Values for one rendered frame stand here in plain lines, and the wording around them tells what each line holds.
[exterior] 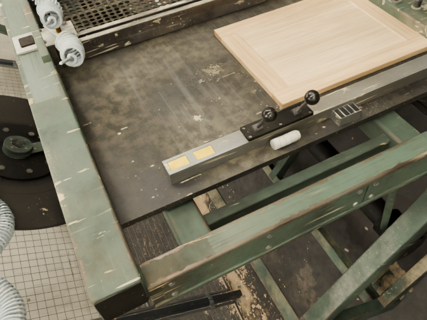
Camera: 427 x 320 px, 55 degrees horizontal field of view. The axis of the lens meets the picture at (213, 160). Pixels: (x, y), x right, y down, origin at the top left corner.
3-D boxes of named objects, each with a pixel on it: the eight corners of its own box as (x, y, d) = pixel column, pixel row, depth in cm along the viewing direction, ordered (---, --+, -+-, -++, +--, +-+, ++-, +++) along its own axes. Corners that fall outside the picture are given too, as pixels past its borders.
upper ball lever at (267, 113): (265, 133, 108) (283, 116, 95) (253, 138, 107) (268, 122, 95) (259, 120, 109) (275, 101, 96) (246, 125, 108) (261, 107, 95)
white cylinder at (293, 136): (275, 152, 108) (300, 141, 110) (276, 145, 106) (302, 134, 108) (269, 145, 110) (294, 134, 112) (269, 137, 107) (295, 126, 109)
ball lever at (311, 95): (304, 117, 111) (325, 98, 98) (291, 122, 110) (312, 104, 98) (297, 104, 112) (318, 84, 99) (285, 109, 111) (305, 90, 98)
